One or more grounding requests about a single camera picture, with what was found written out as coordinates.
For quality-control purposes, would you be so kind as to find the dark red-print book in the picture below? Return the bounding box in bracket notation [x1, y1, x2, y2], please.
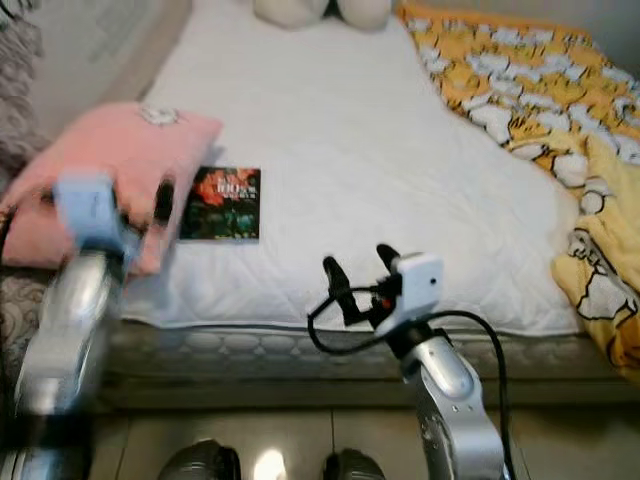
[180, 167, 261, 242]

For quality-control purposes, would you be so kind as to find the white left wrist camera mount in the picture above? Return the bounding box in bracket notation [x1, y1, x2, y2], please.
[55, 170, 126, 257]

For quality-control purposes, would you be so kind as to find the pink pillow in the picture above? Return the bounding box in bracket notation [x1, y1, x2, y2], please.
[0, 100, 223, 276]

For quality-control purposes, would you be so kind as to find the yellow cartoon egg blanket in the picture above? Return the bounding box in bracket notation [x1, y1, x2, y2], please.
[395, 0, 640, 386]

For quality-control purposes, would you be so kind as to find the cream plush toy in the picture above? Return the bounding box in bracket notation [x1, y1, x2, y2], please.
[253, 0, 393, 31]

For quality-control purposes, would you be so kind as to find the beige padded headboard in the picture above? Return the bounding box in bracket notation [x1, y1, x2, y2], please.
[40, 0, 191, 131]

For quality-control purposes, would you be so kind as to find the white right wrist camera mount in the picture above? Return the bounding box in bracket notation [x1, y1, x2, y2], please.
[375, 252, 446, 337]

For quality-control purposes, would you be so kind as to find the grey robot leg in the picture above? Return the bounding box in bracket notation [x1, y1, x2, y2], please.
[322, 450, 386, 480]
[160, 440, 241, 480]

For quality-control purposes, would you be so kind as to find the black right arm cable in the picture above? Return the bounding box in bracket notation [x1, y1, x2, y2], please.
[307, 290, 511, 471]

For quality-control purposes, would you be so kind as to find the grey right robot leg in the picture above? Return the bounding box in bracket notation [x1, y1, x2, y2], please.
[322, 450, 386, 480]

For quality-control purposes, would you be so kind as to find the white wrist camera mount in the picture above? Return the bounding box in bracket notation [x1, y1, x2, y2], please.
[55, 170, 126, 257]
[375, 252, 446, 337]

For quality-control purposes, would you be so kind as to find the grey left robot leg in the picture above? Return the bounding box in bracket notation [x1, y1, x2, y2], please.
[160, 440, 241, 480]

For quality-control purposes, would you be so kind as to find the white quilted mattress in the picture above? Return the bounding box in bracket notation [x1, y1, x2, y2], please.
[120, 0, 621, 386]

